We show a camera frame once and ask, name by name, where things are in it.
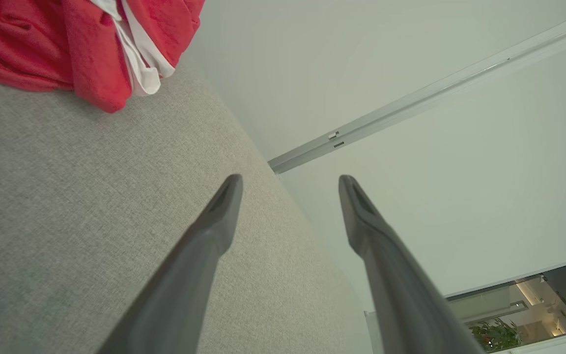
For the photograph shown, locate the green potted plant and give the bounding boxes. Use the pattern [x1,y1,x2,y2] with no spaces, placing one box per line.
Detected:
[469,317,524,353]

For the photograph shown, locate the grey partition post with caster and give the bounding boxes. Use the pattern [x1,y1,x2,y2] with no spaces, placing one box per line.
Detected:
[267,9,566,175]

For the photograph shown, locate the grey fabric sofa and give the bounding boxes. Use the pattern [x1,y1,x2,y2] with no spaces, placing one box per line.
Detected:
[0,49,374,354]

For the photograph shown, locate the red shorts with white stripe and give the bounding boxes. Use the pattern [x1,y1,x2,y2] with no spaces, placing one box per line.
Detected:
[62,0,206,114]

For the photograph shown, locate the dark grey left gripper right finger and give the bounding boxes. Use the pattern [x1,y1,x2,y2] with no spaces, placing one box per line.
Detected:
[339,175,484,354]

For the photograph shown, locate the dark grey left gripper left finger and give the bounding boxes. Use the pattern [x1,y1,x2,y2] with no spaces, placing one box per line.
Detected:
[97,174,243,354]

